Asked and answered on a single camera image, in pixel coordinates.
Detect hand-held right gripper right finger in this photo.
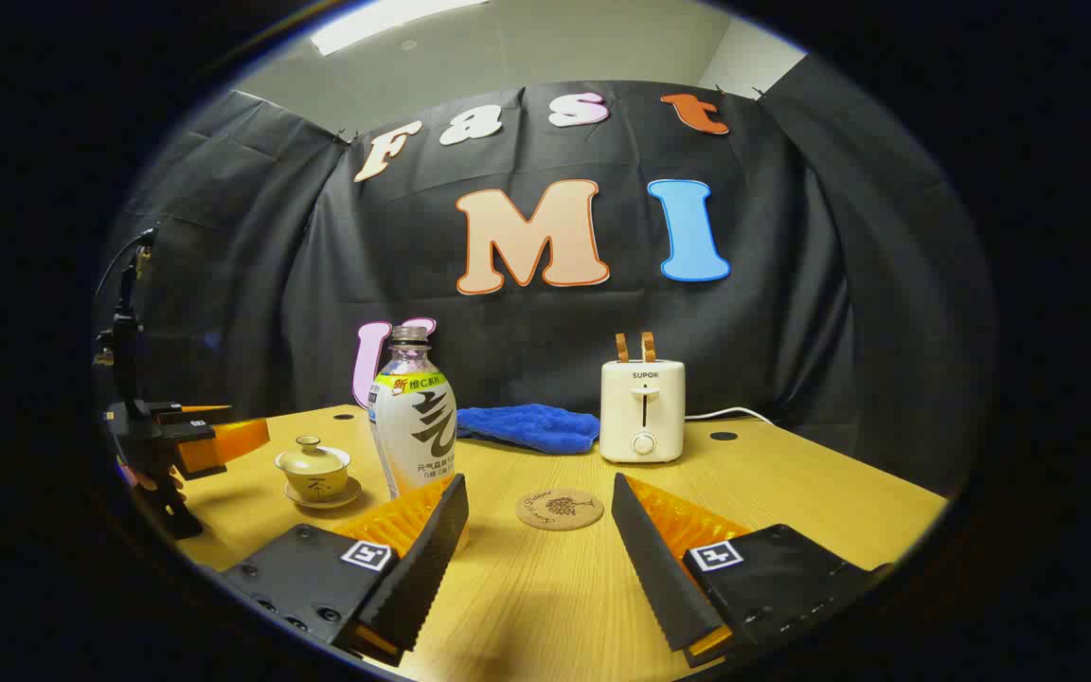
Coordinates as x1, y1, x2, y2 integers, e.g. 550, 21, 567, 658
610, 472, 897, 669

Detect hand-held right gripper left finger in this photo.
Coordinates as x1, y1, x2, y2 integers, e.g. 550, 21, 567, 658
219, 474, 471, 669

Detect yellow teacup lid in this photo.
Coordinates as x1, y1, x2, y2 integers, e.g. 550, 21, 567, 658
276, 436, 352, 475

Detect round cork coaster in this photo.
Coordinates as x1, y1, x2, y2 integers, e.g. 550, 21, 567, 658
515, 488, 605, 531

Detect clear labelled water bottle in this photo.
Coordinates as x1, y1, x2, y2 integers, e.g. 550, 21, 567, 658
367, 325, 459, 498

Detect white toaster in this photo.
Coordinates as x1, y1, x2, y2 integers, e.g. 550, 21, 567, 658
599, 358, 687, 465

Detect blue towel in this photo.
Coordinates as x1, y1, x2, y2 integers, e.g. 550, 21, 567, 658
456, 404, 601, 454

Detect black backdrop cloth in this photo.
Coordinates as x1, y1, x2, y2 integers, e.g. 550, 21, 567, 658
96, 81, 996, 494

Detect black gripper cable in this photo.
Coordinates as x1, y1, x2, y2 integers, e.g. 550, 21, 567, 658
96, 227, 158, 318

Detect white toaster cable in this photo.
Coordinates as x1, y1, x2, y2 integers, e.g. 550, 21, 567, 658
685, 406, 776, 427

